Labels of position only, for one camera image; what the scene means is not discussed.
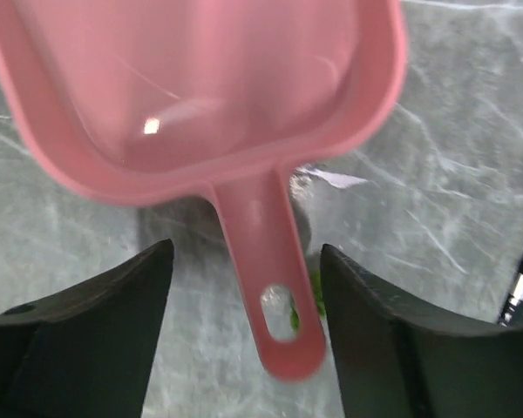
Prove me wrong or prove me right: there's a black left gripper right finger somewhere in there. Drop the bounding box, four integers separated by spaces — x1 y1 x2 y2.
320 244 523 417

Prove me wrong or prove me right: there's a pink dustpan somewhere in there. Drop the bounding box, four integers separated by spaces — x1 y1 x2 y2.
0 1 407 381

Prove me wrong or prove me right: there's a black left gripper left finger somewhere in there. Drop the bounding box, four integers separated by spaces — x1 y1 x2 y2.
0 239 174 417

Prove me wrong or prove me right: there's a green paper scrap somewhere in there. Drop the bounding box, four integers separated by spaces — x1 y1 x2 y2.
289 269 326 337

